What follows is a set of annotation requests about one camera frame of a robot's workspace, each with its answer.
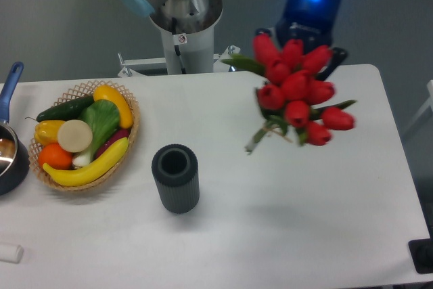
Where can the red tulip bouquet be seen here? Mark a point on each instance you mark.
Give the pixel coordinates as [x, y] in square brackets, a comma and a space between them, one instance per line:
[291, 97]

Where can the green cucumber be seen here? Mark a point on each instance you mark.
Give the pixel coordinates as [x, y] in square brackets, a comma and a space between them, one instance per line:
[65, 111]

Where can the yellow banana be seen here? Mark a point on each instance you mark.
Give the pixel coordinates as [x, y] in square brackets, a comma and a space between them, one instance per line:
[93, 171]

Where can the beige round disc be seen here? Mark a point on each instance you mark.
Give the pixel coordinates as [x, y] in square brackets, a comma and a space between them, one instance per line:
[75, 136]

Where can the yellow squash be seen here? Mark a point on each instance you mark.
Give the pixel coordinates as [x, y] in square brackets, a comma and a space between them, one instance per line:
[113, 95]

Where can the green bok choy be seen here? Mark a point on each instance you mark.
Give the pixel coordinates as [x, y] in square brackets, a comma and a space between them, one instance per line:
[103, 118]

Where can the purple eggplant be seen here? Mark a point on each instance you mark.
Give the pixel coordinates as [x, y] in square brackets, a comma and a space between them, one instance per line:
[116, 136]

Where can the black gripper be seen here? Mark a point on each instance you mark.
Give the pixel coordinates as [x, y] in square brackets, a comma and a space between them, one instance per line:
[312, 22]

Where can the yellow bell pepper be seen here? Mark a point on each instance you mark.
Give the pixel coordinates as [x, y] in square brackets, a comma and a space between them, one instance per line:
[46, 132]

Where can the orange fruit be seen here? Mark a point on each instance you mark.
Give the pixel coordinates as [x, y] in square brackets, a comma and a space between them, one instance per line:
[55, 156]

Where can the black device at edge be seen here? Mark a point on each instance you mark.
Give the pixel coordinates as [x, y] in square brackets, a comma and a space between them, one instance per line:
[421, 253]

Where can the dark grey ribbed vase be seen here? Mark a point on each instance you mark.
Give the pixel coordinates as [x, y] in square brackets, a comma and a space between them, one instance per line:
[175, 171]

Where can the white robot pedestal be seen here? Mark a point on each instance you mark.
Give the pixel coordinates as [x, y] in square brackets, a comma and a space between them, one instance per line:
[188, 53]

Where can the white metal base frame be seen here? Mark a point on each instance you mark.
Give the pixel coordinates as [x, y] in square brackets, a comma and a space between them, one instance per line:
[157, 66]

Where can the white cylinder object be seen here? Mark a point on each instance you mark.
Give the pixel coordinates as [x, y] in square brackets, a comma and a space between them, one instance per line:
[11, 253]

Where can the white furniture at right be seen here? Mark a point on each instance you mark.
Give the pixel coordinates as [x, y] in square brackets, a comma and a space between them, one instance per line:
[422, 115]

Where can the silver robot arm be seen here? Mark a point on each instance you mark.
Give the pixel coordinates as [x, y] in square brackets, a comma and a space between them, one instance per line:
[187, 29]

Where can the blue handled saucepan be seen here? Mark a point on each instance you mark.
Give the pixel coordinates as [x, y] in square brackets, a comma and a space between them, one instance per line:
[14, 155]

